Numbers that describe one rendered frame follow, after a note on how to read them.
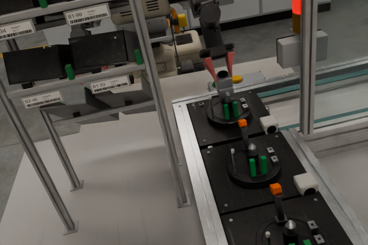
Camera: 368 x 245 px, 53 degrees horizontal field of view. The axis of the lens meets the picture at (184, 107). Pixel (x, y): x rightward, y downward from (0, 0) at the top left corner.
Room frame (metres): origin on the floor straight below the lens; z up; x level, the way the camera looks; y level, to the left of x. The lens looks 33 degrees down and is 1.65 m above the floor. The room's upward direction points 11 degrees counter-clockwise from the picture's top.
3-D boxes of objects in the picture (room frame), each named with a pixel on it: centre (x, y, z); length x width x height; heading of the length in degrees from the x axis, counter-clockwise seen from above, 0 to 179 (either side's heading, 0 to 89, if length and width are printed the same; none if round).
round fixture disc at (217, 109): (0.95, -0.14, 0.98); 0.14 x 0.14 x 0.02
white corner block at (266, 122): (0.86, -0.24, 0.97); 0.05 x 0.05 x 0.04; 3
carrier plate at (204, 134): (0.95, -0.14, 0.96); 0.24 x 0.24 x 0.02; 3
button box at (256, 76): (1.17, -0.21, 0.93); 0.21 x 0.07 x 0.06; 93
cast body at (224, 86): (0.95, -0.13, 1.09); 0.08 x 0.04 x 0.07; 3
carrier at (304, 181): (0.70, -0.15, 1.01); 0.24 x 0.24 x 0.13; 3
